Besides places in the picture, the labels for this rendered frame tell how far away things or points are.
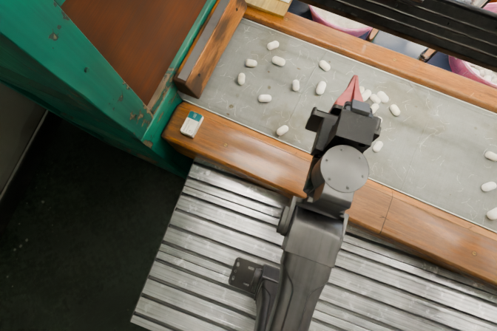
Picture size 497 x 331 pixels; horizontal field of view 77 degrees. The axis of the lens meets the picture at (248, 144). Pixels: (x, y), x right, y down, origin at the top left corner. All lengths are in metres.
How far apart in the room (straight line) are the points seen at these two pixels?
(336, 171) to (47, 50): 0.38
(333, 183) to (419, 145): 0.57
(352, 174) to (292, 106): 0.50
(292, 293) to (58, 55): 0.42
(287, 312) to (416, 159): 0.59
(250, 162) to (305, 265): 0.40
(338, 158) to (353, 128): 0.04
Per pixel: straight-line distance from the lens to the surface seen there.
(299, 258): 0.44
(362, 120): 0.40
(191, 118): 0.81
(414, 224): 0.85
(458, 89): 1.00
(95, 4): 0.53
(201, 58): 0.80
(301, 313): 0.44
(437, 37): 0.63
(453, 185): 0.94
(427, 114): 0.96
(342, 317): 0.91
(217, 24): 0.84
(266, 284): 0.70
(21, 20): 0.44
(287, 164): 0.79
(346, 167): 0.39
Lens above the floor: 1.53
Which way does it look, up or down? 75 degrees down
